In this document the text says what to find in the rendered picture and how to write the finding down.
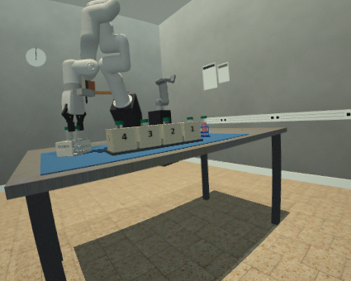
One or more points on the beige block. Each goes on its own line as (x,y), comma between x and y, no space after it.
(148,136)
(191,130)
(171,133)
(121,139)

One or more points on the blue bench mat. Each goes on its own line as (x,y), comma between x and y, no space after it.
(50,164)

